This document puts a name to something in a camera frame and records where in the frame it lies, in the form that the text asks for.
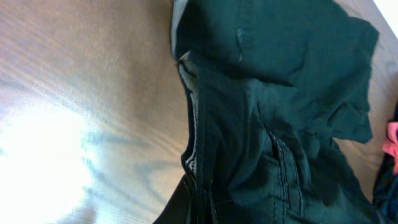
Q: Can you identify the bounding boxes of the black shorts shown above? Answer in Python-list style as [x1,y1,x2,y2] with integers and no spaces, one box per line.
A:
[157,0,389,223]

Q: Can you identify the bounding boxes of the red garment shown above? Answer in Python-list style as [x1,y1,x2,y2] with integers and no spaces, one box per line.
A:
[382,121,397,175]

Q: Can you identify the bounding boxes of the navy blue garment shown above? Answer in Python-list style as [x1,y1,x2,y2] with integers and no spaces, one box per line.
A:
[373,105,397,223]

